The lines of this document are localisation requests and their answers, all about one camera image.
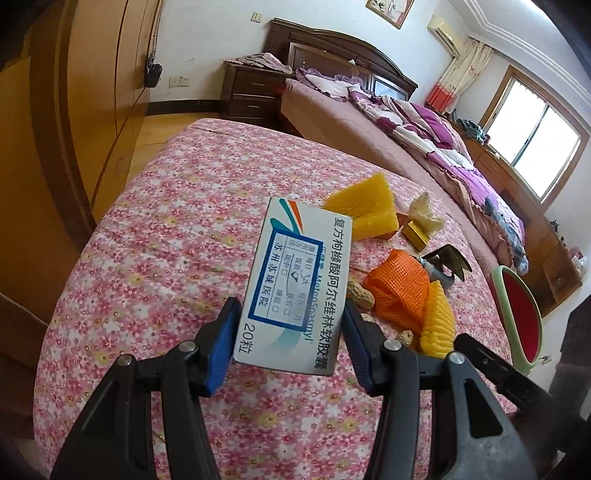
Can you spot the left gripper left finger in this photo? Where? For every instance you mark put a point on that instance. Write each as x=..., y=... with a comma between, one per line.
x=112, y=436

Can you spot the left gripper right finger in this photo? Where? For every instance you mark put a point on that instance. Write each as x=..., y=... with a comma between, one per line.
x=471, y=438

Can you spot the white medicine box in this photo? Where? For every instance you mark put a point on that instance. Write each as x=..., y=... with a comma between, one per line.
x=291, y=315

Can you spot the blue plastic hook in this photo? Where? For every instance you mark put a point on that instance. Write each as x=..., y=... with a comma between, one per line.
x=435, y=274

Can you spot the orange cardboard box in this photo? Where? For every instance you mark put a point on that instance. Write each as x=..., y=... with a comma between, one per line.
x=402, y=219

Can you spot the yellow foam net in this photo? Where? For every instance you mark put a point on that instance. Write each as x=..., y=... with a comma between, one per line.
x=439, y=326
x=370, y=203

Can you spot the peanut shell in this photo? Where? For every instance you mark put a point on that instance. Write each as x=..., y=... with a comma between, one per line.
x=362, y=297
x=406, y=338

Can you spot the red bin with green rim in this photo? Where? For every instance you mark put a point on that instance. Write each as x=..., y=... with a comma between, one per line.
x=521, y=318

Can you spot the orange foam net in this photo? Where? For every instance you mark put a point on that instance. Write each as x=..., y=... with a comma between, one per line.
x=400, y=286

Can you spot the light wooden window cabinet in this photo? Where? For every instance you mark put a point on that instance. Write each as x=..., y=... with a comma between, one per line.
x=552, y=277

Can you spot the blue plaid shirt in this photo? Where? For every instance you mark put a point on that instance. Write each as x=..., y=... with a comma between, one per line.
x=512, y=228

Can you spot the green snack wrapper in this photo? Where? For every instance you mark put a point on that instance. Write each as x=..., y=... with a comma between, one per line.
x=450, y=257

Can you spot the small yellow box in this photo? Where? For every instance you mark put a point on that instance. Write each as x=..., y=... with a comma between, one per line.
x=417, y=237

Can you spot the crumpled cream tissue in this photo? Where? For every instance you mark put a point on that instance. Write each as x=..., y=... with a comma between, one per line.
x=421, y=213

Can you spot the purple white quilt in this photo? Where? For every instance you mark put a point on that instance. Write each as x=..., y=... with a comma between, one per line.
x=443, y=153

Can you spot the window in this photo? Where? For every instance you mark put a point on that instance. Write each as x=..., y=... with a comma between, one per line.
x=535, y=135

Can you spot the blue clothes on cabinet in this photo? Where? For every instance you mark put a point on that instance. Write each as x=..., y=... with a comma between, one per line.
x=473, y=130

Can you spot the wooden wardrobe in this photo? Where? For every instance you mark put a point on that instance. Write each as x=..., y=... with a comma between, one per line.
x=73, y=97

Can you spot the black bag on wardrobe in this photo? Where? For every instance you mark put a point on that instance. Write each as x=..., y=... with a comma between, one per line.
x=152, y=73

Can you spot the dark wooden nightstand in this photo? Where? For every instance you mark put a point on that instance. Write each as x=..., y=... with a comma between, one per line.
x=252, y=95

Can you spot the large bed pink sheet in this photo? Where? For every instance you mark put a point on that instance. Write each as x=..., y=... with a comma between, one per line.
x=341, y=126

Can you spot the pink ruffled pillow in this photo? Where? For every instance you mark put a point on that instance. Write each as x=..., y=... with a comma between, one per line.
x=337, y=88

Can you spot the red cream curtain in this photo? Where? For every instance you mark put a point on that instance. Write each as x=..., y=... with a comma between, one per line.
x=462, y=72

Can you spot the white air conditioner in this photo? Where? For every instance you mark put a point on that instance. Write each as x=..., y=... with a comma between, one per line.
x=451, y=31

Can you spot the clothes pile on nightstand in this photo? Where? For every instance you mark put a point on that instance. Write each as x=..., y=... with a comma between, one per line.
x=264, y=60

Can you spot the dark wooden headboard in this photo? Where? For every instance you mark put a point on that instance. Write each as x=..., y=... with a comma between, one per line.
x=335, y=53

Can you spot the wall socket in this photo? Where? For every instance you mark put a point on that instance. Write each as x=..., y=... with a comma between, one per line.
x=179, y=82

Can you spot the framed wall picture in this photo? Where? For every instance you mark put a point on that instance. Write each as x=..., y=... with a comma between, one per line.
x=393, y=11

